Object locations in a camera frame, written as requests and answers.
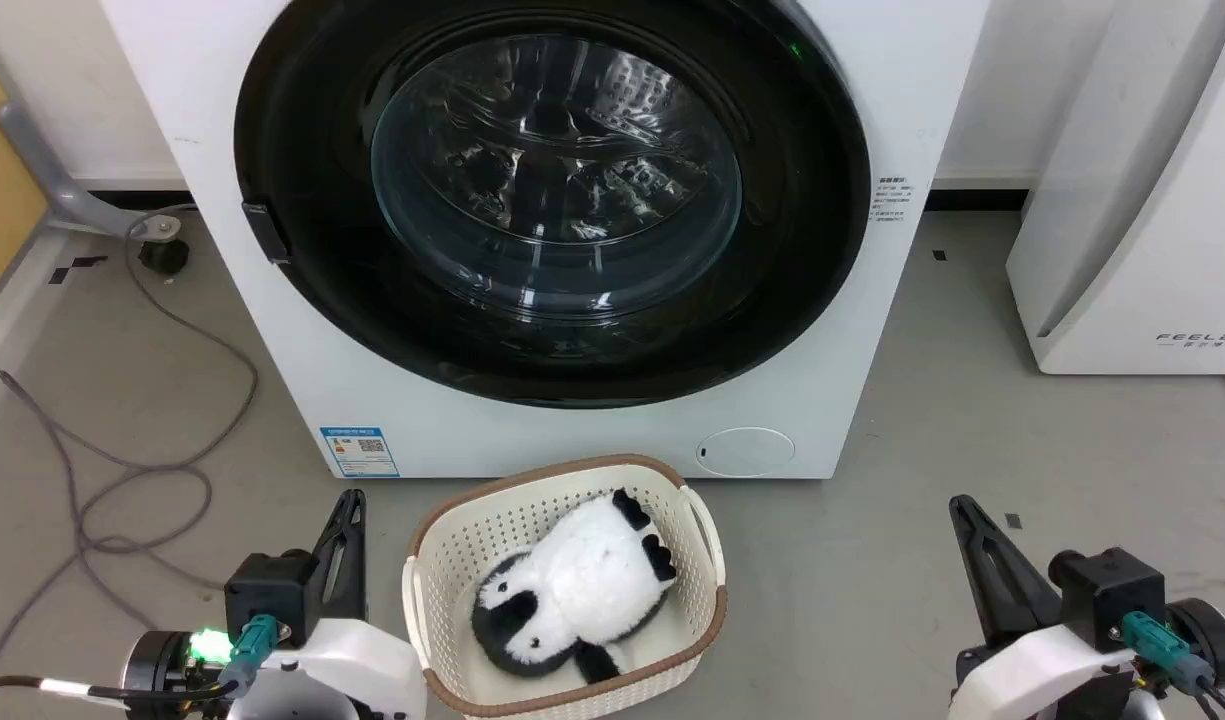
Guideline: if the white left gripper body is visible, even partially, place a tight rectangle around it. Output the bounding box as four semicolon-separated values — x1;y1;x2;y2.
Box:
227;617;429;720

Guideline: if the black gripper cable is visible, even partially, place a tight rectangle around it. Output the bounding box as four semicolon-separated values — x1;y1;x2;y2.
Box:
1120;611;1225;720
0;614;280;703

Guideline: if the grey floor cable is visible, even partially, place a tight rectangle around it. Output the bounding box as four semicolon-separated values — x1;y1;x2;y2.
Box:
0;203;260;691

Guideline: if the white air purifier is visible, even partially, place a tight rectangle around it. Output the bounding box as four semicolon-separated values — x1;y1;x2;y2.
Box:
1006;0;1225;376

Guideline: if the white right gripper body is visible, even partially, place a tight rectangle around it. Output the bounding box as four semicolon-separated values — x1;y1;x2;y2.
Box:
949;625;1141;720

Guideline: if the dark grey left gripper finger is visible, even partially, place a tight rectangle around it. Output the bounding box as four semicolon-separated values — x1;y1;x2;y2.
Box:
340;489;369;622
310;492;353;623

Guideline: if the white front-load washing machine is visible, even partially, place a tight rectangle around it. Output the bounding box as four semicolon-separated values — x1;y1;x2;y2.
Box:
100;0;991;480

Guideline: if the black round floor foot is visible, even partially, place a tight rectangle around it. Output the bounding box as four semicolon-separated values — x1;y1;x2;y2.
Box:
137;237;191;278

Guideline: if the round white filter cover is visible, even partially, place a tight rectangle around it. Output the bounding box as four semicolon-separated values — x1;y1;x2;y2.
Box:
696;427;796;477

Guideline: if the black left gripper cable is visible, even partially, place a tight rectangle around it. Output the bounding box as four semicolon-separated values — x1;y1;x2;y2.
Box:
0;614;280;703

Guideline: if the round black washer door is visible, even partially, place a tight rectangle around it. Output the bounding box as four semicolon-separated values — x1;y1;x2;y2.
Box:
233;0;872;410

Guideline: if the black and white panda plush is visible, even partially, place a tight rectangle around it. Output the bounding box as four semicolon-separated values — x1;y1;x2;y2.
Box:
470;488;678;686

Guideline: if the cream plastic laundry basket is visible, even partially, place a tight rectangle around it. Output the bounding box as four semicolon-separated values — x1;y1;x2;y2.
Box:
402;454;729;720

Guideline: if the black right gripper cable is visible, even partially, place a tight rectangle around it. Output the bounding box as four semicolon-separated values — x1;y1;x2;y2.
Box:
1120;611;1225;720

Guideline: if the grey caster leg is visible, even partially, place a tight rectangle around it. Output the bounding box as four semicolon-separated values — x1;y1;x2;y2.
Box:
0;100;199;238

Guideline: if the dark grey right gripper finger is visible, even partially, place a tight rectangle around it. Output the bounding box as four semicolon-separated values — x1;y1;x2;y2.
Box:
949;494;1033;649
972;500;1065;641

